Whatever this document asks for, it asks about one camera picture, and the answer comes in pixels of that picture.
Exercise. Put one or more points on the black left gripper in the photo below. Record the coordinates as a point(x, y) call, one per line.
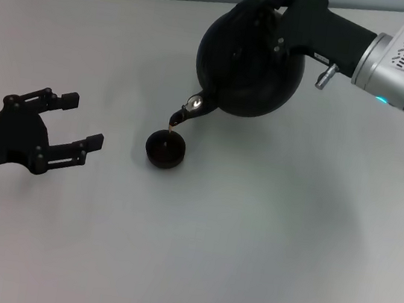
point(16, 136)

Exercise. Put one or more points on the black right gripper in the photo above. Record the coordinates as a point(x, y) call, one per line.
point(317, 28)

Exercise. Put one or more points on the small dark teacup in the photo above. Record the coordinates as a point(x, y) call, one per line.
point(166, 154)

